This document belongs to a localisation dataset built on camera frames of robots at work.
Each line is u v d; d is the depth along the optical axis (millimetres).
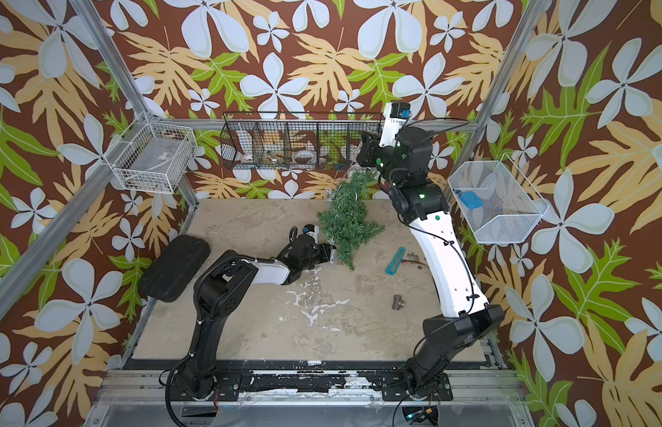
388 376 762
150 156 864
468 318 406
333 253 889
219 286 568
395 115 517
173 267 940
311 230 924
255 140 956
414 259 1014
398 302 884
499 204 827
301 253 802
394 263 1001
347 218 793
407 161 460
